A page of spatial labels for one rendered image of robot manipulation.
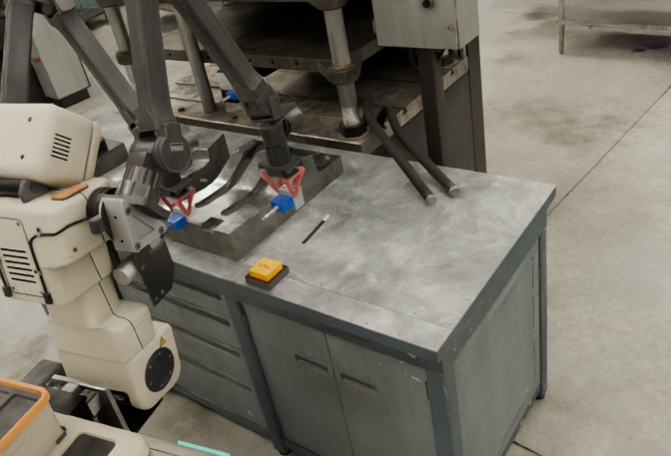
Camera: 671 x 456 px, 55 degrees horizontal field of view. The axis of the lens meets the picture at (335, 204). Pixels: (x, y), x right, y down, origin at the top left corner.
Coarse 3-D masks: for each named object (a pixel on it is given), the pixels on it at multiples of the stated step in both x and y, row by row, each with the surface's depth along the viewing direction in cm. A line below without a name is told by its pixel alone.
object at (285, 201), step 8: (280, 192) 168; (288, 192) 166; (272, 200) 166; (280, 200) 165; (288, 200) 165; (296, 200) 167; (272, 208) 166; (280, 208) 165; (288, 208) 165; (296, 208) 167; (264, 216) 161
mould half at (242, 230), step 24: (312, 168) 190; (336, 168) 201; (240, 192) 187; (264, 192) 184; (312, 192) 192; (216, 216) 176; (240, 216) 174; (288, 216) 185; (192, 240) 180; (216, 240) 172; (240, 240) 171
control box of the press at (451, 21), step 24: (384, 0) 207; (408, 0) 202; (432, 0) 197; (456, 0) 194; (384, 24) 212; (408, 24) 206; (432, 24) 201; (456, 24) 198; (408, 48) 213; (432, 48) 206; (456, 48) 201; (432, 72) 216; (432, 96) 221; (432, 120) 226; (432, 144) 232
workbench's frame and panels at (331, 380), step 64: (512, 256) 159; (192, 320) 204; (256, 320) 180; (320, 320) 151; (512, 320) 177; (192, 384) 230; (256, 384) 198; (320, 384) 178; (384, 384) 160; (448, 384) 145; (512, 384) 187; (320, 448) 198; (384, 448) 175; (448, 448) 156
